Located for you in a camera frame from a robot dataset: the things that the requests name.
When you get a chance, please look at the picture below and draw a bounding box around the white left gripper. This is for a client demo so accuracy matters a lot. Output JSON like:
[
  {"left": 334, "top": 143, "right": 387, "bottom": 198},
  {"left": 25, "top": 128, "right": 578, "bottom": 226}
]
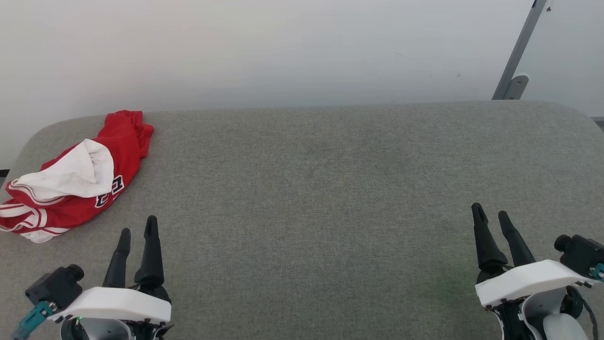
[{"left": 47, "top": 216, "right": 174, "bottom": 340}]

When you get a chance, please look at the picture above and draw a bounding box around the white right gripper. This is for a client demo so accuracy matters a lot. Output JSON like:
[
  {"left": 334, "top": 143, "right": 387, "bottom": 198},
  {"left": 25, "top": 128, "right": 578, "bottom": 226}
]
[{"left": 471, "top": 203, "right": 596, "bottom": 340}]

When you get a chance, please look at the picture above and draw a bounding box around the grey fabric sofa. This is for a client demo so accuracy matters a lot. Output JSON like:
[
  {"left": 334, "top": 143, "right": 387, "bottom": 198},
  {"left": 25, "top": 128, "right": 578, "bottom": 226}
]
[{"left": 0, "top": 100, "right": 604, "bottom": 340}]

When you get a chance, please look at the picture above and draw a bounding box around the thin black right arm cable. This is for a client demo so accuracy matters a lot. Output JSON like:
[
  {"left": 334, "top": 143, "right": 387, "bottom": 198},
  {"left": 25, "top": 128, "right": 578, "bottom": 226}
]
[{"left": 579, "top": 287, "right": 600, "bottom": 340}]

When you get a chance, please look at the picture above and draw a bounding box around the grey metal bracket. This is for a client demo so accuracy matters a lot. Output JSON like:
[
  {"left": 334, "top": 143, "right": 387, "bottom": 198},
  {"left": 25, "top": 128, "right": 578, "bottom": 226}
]
[{"left": 504, "top": 75, "right": 529, "bottom": 100}]

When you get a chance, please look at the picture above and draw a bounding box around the grey metal pole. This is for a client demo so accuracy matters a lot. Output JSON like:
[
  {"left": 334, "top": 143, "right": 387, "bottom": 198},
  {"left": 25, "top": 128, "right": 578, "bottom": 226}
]
[{"left": 492, "top": 0, "right": 548, "bottom": 100}]

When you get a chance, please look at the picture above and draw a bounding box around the teal left camera connector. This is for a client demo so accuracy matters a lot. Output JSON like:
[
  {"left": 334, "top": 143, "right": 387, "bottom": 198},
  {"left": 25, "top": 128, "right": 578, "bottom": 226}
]
[{"left": 10, "top": 301, "right": 55, "bottom": 340}]

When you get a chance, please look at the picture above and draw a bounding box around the red basketball jersey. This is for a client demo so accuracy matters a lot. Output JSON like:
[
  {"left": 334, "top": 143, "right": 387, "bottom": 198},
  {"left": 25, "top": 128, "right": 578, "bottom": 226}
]
[{"left": 0, "top": 110, "right": 155, "bottom": 243}]

